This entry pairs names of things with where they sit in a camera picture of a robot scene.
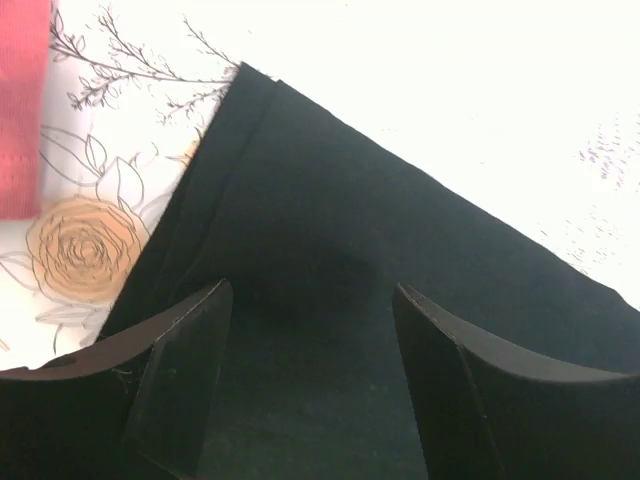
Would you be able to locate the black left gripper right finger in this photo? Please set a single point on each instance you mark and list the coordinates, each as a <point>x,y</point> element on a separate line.
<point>487,408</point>

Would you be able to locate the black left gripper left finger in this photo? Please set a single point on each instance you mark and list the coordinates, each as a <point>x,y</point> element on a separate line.
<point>132,406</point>

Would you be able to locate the black t shirt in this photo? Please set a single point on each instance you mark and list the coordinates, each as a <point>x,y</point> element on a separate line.
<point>315,225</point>

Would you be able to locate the folded red t shirt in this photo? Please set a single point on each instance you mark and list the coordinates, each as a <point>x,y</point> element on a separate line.
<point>24,57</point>

